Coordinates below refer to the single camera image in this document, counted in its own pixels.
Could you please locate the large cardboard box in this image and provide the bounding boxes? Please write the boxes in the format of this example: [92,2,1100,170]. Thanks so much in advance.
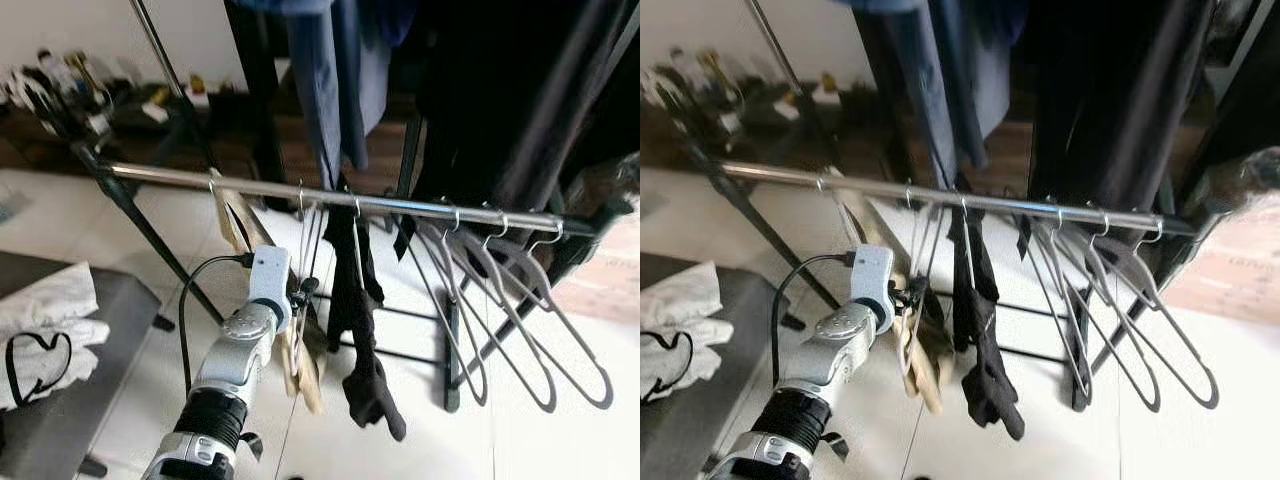
[1165,195,1280,326]
[548,195,641,326]

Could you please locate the black glossy coat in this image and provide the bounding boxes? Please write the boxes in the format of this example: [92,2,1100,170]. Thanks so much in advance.
[1020,0,1280,241]
[393,0,641,263]

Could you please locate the beige trousers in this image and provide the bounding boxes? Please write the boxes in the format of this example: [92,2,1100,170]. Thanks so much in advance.
[205,185,327,416]
[820,185,956,416]

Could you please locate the white garment black collar trim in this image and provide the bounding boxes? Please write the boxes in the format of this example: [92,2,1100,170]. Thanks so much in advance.
[640,262,736,403]
[0,262,111,411]

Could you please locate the blue garment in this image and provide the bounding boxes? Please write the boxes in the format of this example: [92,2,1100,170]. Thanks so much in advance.
[285,0,396,191]
[880,0,1011,191]

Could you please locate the grey upholstered ottoman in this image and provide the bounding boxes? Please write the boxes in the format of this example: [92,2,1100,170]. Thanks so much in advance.
[0,250,163,480]
[640,252,796,480]

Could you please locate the black clothes rack silver rail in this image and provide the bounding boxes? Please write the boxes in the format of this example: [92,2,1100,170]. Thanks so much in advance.
[680,0,1280,413]
[70,0,641,416]

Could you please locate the dark wooden low cabinet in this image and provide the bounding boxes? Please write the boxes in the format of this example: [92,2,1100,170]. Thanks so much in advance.
[640,95,1036,196]
[0,95,421,196]

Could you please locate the black trousers white print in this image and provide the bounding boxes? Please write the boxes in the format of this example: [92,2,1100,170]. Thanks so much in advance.
[322,195,409,443]
[945,195,1026,443]

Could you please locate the white bottle dark cap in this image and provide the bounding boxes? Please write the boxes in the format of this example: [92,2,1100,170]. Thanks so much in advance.
[35,48,63,96]
[668,48,698,96]

